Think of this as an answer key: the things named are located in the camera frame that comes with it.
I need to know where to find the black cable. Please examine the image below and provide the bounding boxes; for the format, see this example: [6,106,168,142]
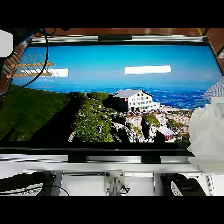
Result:
[0,28,51,100]

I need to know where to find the silver frame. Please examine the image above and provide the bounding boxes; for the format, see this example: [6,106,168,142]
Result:
[0,33,224,197]

